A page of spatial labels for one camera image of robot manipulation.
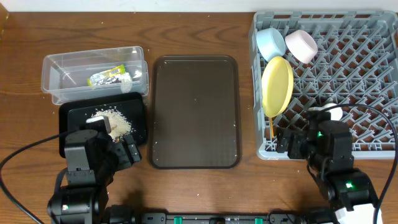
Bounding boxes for white bowl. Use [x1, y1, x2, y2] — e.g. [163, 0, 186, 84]
[285, 30, 318, 63]

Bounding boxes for grey dishwasher rack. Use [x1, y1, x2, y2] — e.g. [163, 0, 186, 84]
[248, 11, 397, 160]

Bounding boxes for small white cup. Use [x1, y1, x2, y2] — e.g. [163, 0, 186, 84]
[307, 103, 343, 121]

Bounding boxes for clear plastic waste bin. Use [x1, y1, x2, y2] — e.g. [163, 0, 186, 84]
[41, 46, 149, 105]

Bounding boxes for black waste tray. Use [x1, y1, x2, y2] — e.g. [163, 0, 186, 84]
[58, 92, 147, 146]

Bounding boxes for yellow plate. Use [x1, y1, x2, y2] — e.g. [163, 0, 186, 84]
[261, 56, 294, 118]

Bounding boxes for white tissue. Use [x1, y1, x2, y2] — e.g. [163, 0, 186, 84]
[119, 72, 142, 93]

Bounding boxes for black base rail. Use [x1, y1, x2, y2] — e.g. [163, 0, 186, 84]
[100, 205, 338, 224]

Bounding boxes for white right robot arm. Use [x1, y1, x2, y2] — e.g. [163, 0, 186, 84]
[277, 120, 379, 223]

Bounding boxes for dark brown serving tray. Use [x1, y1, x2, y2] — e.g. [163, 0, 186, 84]
[148, 55, 241, 169]

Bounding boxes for pile of rice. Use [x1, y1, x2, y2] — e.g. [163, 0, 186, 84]
[91, 109, 132, 142]

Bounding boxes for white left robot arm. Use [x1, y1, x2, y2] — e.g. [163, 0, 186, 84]
[47, 129, 142, 224]

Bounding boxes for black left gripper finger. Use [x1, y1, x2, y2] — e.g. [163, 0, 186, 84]
[124, 135, 142, 164]
[113, 142, 132, 170]

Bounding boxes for light blue bowl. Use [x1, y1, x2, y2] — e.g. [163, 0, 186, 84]
[256, 27, 286, 62]

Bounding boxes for green snack wrapper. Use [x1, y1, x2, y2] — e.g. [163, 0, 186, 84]
[87, 65, 132, 86]

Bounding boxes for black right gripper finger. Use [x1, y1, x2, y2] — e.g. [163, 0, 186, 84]
[287, 130, 307, 159]
[276, 128, 292, 153]

